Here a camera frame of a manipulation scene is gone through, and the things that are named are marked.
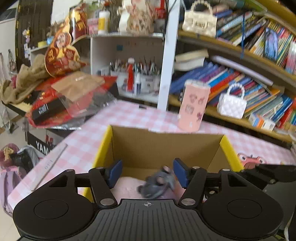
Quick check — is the yellow cardboard box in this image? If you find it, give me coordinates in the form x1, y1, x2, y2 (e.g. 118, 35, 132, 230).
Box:
83, 125, 244, 205

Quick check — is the white quilted purse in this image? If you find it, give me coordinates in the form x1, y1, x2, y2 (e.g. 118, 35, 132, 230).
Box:
217, 83, 248, 119

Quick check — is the white pen holder with pens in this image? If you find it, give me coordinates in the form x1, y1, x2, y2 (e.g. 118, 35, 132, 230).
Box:
109, 57, 162, 93

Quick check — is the black white lettered box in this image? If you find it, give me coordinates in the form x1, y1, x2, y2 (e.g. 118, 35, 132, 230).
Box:
26, 128, 68, 158

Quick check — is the brown crumpled cloth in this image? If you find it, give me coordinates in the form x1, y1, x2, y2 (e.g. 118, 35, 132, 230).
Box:
0, 55, 51, 105

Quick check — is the wooden bookshelf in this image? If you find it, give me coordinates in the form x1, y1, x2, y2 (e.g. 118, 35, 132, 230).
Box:
168, 0, 296, 144

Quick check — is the brown paper bag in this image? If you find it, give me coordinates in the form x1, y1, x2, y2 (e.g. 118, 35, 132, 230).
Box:
50, 71, 105, 103

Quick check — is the pink backpack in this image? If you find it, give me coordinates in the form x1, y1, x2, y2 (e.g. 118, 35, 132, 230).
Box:
0, 143, 40, 217

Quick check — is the black flat box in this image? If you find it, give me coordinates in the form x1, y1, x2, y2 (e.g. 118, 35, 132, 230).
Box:
31, 97, 68, 121

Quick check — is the pink cartoon print cup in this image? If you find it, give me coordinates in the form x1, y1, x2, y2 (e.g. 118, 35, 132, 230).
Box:
178, 79, 211, 133

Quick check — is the white bottle with yellow label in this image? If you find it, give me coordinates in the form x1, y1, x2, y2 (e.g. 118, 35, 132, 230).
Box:
98, 10, 110, 36

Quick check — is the pink soft cloth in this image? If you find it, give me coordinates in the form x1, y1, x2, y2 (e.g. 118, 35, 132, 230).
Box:
110, 176, 186, 202

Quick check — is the cream quilted purse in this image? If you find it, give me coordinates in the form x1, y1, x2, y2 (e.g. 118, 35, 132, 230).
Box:
182, 0, 218, 38

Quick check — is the red printed gift bag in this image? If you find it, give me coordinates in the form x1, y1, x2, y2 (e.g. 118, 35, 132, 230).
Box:
44, 16, 86, 78

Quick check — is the white plastic ruler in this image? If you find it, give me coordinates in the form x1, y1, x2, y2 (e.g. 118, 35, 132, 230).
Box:
30, 143, 68, 191

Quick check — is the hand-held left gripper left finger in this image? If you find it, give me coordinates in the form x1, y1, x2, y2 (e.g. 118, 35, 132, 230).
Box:
35, 159, 123, 209

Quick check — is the red plastic bag pile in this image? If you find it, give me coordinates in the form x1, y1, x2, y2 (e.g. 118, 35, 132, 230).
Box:
25, 76, 119, 130

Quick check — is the row of colourful books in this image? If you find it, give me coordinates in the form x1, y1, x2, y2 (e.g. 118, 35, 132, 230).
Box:
216, 6, 296, 75
171, 61, 296, 131

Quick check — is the white shelf unit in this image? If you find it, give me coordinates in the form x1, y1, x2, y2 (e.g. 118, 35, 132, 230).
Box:
90, 0, 181, 112

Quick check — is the red tassel pen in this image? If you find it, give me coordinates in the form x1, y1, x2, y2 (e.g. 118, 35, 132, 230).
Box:
126, 58, 135, 92

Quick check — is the orange white medicine box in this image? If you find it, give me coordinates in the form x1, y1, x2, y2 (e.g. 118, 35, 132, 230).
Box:
248, 113, 277, 132

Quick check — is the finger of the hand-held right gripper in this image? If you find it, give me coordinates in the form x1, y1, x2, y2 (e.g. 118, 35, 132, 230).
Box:
240, 163, 296, 185

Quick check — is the white paper roll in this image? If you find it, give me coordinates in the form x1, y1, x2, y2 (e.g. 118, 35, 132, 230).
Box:
211, 55, 275, 87

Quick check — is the floral print bag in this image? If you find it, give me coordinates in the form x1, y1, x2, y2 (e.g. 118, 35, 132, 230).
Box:
125, 0, 156, 36

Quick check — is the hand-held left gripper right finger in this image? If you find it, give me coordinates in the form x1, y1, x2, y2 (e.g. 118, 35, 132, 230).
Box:
173, 158, 263, 209

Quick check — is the pink checkered desk mat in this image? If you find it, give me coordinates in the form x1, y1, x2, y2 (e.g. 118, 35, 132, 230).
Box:
7, 100, 296, 210

